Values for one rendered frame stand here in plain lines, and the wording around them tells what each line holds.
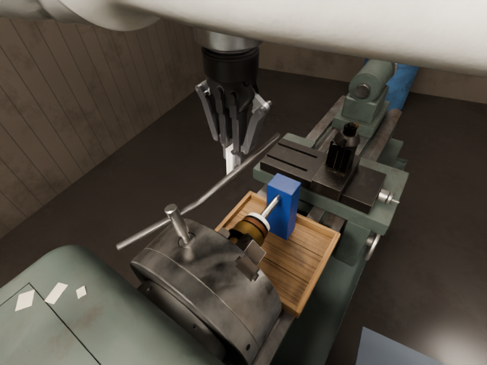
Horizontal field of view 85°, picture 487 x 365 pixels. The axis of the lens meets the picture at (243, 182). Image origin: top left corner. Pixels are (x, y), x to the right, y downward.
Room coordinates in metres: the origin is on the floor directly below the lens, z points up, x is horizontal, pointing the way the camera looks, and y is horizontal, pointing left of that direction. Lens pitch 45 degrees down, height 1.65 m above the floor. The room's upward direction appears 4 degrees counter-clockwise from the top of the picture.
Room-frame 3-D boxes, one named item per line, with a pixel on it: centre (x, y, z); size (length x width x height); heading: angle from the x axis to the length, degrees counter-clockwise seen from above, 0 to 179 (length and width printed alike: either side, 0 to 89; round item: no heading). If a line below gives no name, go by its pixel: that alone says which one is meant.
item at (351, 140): (0.69, -0.35, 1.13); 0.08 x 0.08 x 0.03
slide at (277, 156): (0.73, -0.30, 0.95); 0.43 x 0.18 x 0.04; 52
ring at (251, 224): (0.37, 0.00, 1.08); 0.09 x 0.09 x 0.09; 52
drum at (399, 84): (2.81, -1.65, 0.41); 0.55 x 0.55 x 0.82
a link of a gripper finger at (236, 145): (0.36, 0.00, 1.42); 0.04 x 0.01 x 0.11; 143
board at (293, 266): (0.47, -0.07, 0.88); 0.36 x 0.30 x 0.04; 52
